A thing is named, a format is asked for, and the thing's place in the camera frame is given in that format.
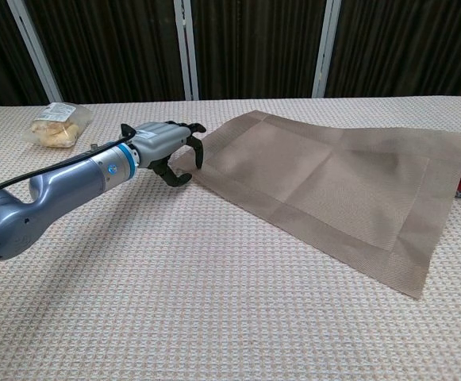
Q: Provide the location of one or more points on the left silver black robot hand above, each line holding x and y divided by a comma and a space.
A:
158, 141

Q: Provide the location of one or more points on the brown woven placemat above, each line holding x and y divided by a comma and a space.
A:
353, 190

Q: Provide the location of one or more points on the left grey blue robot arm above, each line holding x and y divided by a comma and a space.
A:
55, 186

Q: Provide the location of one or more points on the clear bag of pastries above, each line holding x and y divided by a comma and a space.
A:
55, 133

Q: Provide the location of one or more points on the white partition post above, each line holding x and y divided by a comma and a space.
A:
325, 47
35, 51
185, 51

